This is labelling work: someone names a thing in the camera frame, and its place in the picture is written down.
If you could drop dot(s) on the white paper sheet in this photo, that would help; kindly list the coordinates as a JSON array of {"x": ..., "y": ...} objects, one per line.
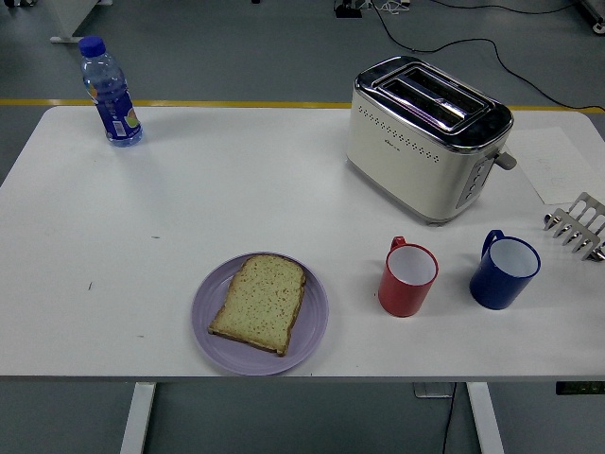
[{"x": 548, "y": 161}]

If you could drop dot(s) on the purple plate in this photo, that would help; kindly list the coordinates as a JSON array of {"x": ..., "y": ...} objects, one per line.
[{"x": 208, "y": 302}]

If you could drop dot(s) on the red mug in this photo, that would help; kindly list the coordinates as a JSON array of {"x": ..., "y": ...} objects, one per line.
[{"x": 402, "y": 293}]

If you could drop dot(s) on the blue mug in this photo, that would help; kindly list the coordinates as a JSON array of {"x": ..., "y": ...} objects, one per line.
[{"x": 496, "y": 288}]

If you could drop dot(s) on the bread slice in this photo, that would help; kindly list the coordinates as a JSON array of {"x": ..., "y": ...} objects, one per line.
[{"x": 260, "y": 307}]

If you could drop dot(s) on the white table leg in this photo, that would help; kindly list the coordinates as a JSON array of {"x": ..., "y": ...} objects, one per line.
[
  {"x": 137, "y": 416},
  {"x": 486, "y": 416}
]

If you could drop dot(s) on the table height controller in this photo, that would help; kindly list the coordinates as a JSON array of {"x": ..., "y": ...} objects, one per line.
[{"x": 579, "y": 388}]

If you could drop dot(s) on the metal toast rack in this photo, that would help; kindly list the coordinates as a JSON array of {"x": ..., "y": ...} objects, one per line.
[{"x": 574, "y": 232}]

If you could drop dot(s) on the black power strip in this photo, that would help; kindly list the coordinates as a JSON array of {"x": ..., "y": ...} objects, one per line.
[{"x": 347, "y": 10}]

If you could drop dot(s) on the clear bracket under table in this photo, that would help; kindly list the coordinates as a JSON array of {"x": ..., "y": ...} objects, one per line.
[{"x": 432, "y": 390}]

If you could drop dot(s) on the white furniture base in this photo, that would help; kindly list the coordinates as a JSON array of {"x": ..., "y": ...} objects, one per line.
[{"x": 71, "y": 19}]

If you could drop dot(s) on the white frame foot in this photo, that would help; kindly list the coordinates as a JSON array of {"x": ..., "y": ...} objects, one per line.
[{"x": 596, "y": 16}]

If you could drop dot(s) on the cream and chrome toaster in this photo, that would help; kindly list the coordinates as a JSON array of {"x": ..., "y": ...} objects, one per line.
[{"x": 411, "y": 161}]

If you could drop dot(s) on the blue capped drink bottle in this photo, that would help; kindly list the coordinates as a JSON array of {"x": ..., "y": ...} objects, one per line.
[{"x": 115, "y": 109}]

